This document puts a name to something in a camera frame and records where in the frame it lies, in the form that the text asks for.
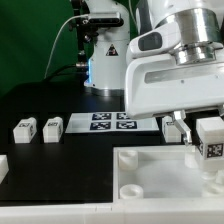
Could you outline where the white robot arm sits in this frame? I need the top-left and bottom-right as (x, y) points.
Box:
(85, 0), (224, 143)

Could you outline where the white sheet with fiducial tags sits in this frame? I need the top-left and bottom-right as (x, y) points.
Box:
(66, 112), (159, 134)

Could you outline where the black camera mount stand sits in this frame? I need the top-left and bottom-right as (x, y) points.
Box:
(69, 0), (96, 82)

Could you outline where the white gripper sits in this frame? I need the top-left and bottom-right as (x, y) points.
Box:
(125, 50), (224, 146)

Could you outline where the white square tabletop tray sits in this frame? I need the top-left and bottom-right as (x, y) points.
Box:
(113, 145), (224, 200)

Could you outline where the white front fence bar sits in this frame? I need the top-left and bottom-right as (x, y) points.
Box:
(0, 198), (224, 224)

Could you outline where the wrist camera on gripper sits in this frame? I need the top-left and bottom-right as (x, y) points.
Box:
(127, 30), (181, 58)

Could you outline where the black cable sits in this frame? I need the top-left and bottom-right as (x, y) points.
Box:
(41, 63), (89, 84)

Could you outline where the white block left edge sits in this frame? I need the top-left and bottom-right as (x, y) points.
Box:
(0, 155), (9, 184)

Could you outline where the white cable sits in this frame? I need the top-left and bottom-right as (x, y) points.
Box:
(43, 13), (90, 80)

